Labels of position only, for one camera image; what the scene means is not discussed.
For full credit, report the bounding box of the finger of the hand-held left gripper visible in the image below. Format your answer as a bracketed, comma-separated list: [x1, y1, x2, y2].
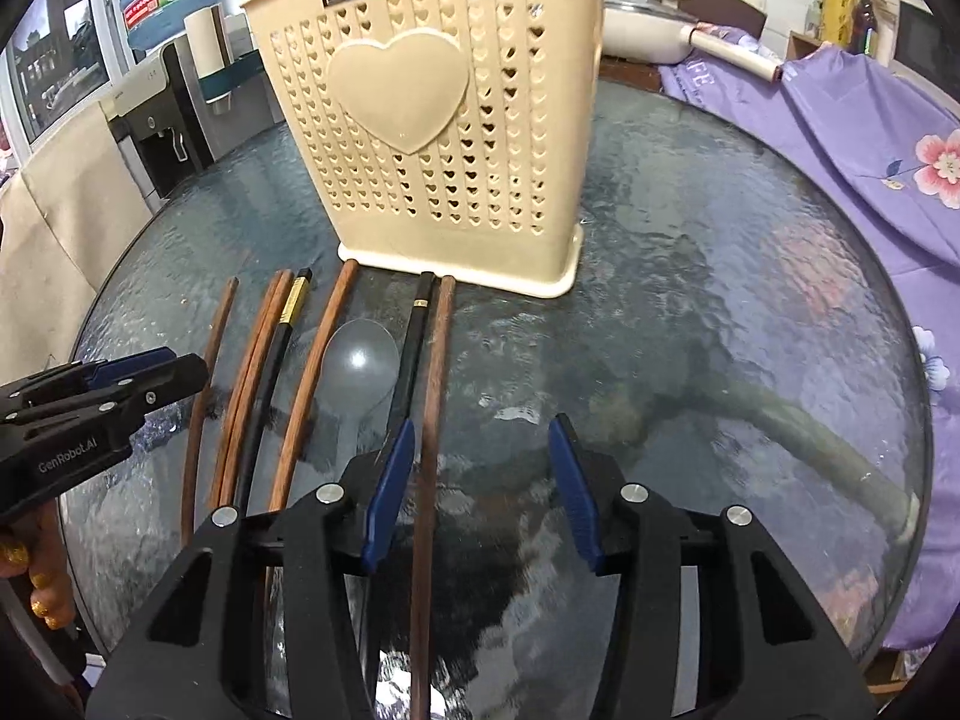
[15, 355, 209, 428]
[0, 349, 177, 406]

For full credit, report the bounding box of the white pan with glass lid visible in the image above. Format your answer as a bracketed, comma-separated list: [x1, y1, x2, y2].
[600, 0, 721, 65]

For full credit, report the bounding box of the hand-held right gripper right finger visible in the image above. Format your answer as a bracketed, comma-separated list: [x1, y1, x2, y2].
[547, 415, 877, 720]

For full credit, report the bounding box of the brown wooden chopstick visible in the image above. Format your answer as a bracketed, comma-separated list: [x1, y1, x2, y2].
[262, 259, 359, 616]
[409, 275, 458, 720]
[220, 271, 296, 512]
[180, 277, 241, 550]
[208, 268, 287, 515]

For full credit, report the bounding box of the teal tray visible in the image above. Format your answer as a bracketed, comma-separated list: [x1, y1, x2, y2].
[196, 52, 263, 102]

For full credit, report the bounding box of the beige perforated utensil holder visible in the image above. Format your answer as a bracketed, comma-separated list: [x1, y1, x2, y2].
[241, 0, 610, 299]

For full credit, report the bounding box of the white paper roll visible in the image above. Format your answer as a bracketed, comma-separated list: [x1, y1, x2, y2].
[184, 6, 233, 117]

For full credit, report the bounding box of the white lint roller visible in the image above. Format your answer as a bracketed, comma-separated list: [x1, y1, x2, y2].
[690, 22, 785, 83]

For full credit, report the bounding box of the brown glass bottle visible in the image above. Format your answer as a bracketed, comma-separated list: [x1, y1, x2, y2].
[853, 0, 882, 57]

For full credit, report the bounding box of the person's left hand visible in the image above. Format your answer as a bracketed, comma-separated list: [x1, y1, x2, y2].
[0, 502, 76, 631]

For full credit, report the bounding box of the wooden counter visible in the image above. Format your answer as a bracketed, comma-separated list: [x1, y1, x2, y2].
[596, 56, 668, 95]

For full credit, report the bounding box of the purple floral cloth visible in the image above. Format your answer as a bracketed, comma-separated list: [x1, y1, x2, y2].
[660, 22, 960, 650]

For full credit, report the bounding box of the beige cloth cover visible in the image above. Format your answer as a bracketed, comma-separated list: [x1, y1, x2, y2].
[0, 101, 162, 383]

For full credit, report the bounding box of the black chopstick with gold band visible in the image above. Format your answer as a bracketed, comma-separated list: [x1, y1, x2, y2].
[379, 270, 437, 458]
[234, 266, 314, 517]

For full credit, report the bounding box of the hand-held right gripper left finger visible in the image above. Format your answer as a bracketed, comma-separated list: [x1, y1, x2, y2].
[88, 418, 421, 720]

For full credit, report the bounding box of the white microwave oven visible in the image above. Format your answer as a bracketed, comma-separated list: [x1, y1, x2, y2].
[892, 0, 960, 91]

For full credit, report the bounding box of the silver water dispenser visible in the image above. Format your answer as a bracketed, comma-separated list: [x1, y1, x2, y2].
[101, 37, 218, 203]

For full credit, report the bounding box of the clear plastic spoon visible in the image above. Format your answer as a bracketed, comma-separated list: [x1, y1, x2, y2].
[319, 319, 402, 481]

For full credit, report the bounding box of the window with metal frame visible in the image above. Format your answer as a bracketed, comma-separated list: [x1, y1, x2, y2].
[7, 0, 125, 143]

